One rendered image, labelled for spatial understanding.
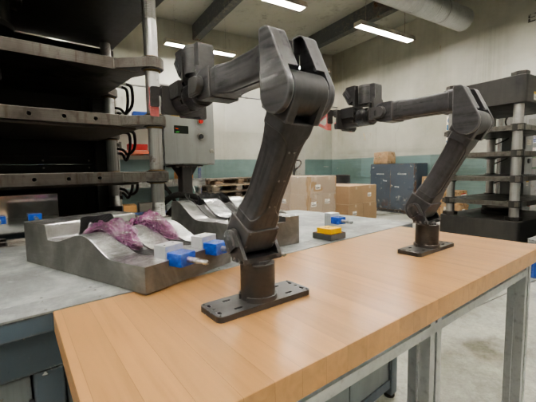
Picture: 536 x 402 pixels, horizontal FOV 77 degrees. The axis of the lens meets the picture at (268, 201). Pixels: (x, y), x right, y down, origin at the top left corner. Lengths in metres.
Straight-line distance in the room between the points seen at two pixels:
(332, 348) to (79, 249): 0.61
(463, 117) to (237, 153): 7.65
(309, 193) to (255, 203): 4.29
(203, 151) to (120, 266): 1.20
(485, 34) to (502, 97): 3.47
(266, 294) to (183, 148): 1.31
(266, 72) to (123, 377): 0.43
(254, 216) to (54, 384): 0.51
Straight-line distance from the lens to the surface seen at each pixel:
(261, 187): 0.54
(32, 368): 0.81
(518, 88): 4.72
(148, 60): 1.66
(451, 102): 1.01
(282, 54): 0.49
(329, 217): 1.39
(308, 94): 0.48
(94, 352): 0.54
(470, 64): 8.08
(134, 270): 0.72
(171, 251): 0.74
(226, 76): 0.64
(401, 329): 0.61
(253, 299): 0.60
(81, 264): 0.88
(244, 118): 8.62
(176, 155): 1.79
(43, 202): 1.56
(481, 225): 4.82
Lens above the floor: 1.04
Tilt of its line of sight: 5 degrees down
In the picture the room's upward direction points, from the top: 1 degrees counter-clockwise
